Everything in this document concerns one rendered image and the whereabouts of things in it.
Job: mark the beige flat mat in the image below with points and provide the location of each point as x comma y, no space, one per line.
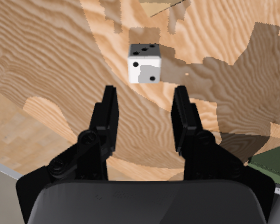
152,7

